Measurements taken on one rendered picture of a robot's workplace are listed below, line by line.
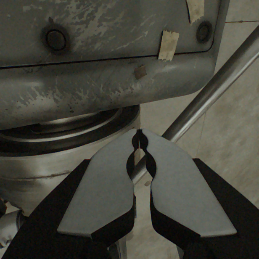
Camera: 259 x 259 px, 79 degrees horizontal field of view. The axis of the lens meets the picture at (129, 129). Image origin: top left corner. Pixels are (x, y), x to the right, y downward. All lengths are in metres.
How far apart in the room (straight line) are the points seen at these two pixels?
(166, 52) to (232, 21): 2.09
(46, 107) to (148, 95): 0.12
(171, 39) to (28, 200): 0.28
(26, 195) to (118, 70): 0.21
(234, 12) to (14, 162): 2.24
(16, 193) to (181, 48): 0.29
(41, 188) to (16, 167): 0.04
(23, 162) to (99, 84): 0.13
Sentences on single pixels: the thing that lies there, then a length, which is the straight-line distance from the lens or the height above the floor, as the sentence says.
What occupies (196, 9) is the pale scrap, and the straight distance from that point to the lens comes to 0.21.
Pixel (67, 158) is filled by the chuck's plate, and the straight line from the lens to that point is 0.22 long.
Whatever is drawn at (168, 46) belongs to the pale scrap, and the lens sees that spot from 0.19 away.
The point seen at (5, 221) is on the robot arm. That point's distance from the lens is 0.54.
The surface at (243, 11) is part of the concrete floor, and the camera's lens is 2.37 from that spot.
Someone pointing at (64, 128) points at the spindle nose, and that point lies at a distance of 0.25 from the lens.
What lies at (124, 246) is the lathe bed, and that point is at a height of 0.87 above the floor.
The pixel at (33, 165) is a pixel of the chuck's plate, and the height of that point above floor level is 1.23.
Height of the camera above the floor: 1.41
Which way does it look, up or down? 54 degrees down
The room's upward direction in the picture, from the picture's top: 139 degrees clockwise
